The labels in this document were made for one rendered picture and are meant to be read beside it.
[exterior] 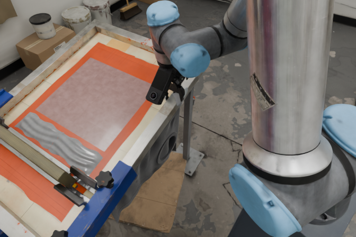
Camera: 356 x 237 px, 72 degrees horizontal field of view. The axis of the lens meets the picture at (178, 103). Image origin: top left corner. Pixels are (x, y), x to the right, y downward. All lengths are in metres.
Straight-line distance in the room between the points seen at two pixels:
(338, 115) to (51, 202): 0.74
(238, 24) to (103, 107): 0.58
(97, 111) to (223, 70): 2.00
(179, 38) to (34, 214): 0.63
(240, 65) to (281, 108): 2.57
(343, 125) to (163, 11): 0.41
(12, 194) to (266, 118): 0.78
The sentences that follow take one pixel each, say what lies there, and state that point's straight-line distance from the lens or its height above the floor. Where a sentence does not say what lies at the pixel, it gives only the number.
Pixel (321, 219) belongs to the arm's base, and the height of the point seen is 1.23.
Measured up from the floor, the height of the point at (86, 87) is 1.07.
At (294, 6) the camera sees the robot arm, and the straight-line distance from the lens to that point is 0.26.
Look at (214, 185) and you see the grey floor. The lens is 1.91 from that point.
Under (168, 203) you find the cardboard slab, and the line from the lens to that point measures 1.83.
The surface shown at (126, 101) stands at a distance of 0.91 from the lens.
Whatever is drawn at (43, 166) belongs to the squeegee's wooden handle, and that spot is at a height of 1.13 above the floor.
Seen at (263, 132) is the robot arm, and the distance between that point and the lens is 0.33.
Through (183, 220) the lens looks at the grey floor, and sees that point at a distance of 1.81.
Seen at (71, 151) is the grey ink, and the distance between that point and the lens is 0.87.
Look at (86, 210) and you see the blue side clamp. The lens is 0.74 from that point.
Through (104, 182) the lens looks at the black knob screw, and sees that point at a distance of 0.67.
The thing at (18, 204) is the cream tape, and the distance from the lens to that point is 0.89.
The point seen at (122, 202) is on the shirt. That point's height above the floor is 0.74.
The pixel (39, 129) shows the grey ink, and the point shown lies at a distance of 0.97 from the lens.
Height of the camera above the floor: 1.73
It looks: 47 degrees down
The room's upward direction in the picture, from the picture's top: straight up
